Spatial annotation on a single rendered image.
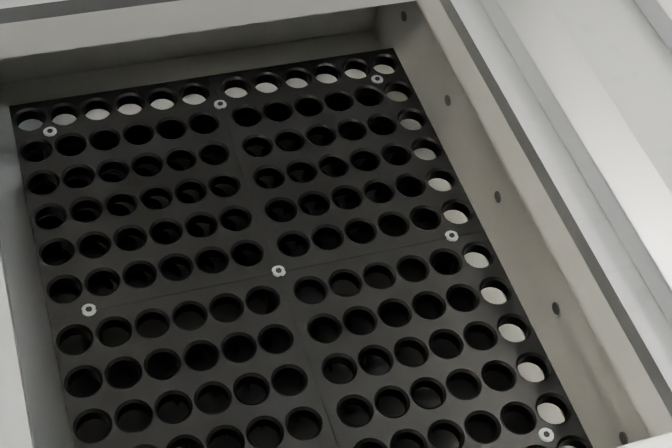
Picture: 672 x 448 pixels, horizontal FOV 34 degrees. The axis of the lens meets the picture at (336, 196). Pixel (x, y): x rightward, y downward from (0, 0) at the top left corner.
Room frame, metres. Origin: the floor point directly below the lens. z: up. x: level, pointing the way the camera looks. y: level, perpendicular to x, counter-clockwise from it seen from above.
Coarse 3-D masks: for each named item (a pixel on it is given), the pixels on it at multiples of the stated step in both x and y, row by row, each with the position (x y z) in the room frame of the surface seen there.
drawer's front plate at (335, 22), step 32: (192, 32) 0.43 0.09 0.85; (224, 32) 0.44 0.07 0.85; (256, 32) 0.45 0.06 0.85; (288, 32) 0.46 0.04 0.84; (320, 32) 0.46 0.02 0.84; (0, 64) 0.39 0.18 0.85; (32, 64) 0.40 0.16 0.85; (64, 64) 0.40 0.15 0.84; (96, 64) 0.41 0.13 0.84; (128, 64) 0.42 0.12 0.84
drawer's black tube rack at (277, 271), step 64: (128, 128) 0.32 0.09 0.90; (192, 128) 0.35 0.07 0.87; (256, 128) 0.33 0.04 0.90; (320, 128) 0.34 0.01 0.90; (384, 128) 0.37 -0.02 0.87; (64, 192) 0.28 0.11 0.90; (128, 192) 0.28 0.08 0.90; (192, 192) 0.31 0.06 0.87; (256, 192) 0.29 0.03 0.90; (320, 192) 0.30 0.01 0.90; (384, 192) 0.33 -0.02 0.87; (448, 192) 0.31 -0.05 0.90; (64, 256) 0.27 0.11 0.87; (128, 256) 0.25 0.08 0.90; (192, 256) 0.26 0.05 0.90; (256, 256) 0.28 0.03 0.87; (320, 256) 0.26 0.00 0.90; (384, 256) 0.27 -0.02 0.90; (448, 256) 0.28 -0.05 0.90; (64, 320) 0.22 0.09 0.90; (128, 320) 0.22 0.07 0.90; (192, 320) 0.24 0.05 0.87; (256, 320) 0.23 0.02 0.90; (320, 320) 0.24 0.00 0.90; (384, 320) 0.26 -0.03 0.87; (448, 320) 0.24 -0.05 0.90; (512, 320) 0.25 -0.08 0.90; (64, 384) 0.19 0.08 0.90; (128, 384) 0.21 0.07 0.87; (192, 384) 0.20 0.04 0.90; (256, 384) 0.22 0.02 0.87; (320, 384) 0.21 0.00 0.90; (384, 384) 0.21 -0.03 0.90; (448, 384) 0.23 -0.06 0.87; (512, 384) 0.22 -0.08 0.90
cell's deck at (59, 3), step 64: (0, 0) 0.33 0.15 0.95; (64, 0) 0.34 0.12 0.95; (128, 0) 0.35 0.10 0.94; (192, 0) 0.36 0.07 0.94; (256, 0) 0.37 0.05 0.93; (320, 0) 0.39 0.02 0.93; (384, 0) 0.40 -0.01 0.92; (448, 0) 0.38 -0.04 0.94; (576, 0) 0.39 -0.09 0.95; (512, 64) 0.34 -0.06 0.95; (640, 64) 0.36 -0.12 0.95; (512, 128) 0.31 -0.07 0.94; (640, 128) 0.32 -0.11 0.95; (576, 192) 0.28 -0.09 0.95; (0, 256) 0.21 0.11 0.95; (576, 256) 0.26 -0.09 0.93; (0, 320) 0.19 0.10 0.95; (640, 320) 0.22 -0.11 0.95; (0, 384) 0.16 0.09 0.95; (640, 384) 0.21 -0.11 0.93
